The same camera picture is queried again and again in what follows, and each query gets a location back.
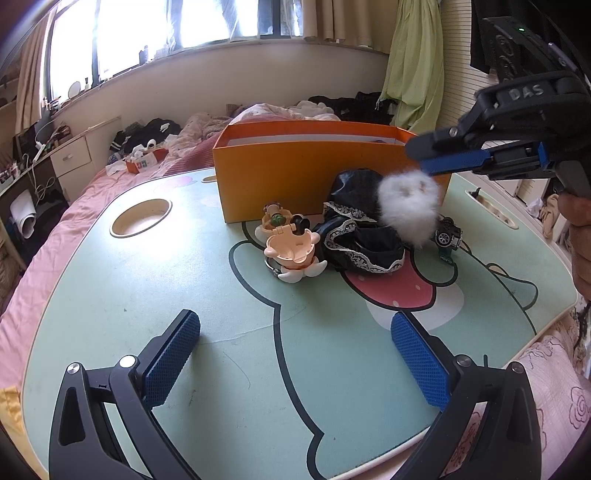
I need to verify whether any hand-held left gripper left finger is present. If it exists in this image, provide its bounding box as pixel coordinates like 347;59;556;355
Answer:
48;309;201;480

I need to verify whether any black lace-trimmed cloth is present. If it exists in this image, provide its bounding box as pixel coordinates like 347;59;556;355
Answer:
311;168;414;276

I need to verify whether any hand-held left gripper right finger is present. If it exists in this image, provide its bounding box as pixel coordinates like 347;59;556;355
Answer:
390;313;543;480

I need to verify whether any white fluffy pompom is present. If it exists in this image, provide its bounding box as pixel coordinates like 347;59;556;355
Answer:
379;170;441;247

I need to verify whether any white garment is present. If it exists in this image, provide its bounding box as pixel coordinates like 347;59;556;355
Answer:
295;99;334;116

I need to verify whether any black and white clothes pile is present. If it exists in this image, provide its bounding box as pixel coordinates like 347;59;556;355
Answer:
111;117;183;153

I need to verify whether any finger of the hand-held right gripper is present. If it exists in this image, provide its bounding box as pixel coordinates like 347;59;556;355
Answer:
419;148;492;178
405;127;485;161

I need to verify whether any window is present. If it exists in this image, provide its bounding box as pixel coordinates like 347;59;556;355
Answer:
46;0;305;86

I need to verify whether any orange cardboard box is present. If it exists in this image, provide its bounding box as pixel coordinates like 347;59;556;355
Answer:
212;121;455;224

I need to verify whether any white drawer cabinet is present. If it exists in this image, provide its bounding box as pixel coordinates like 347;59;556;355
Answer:
48;131;100;204

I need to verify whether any person's right hand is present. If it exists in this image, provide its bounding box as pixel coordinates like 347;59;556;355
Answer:
558;191;591;301

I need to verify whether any white paper roll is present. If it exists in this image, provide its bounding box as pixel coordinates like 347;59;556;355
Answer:
9;189;38;238

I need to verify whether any pink rose printed cloth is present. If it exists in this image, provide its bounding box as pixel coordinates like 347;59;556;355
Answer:
517;318;591;480

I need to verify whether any green cartoon printed desktop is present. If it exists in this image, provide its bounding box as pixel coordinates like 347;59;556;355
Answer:
21;166;578;480

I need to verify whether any orange tissue box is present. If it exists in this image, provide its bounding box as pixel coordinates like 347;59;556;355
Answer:
124;148;167;174

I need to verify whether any peach doll figurine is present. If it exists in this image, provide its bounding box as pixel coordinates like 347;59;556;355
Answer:
255;200;328;284

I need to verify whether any pink printed quilt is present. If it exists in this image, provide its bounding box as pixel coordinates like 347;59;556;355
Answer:
178;104;342;153

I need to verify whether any beige curtain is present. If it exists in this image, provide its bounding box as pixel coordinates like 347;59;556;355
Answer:
16;23;61;134
300;0;402;51

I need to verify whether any light green curtain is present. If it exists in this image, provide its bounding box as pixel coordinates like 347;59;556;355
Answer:
381;0;446;134

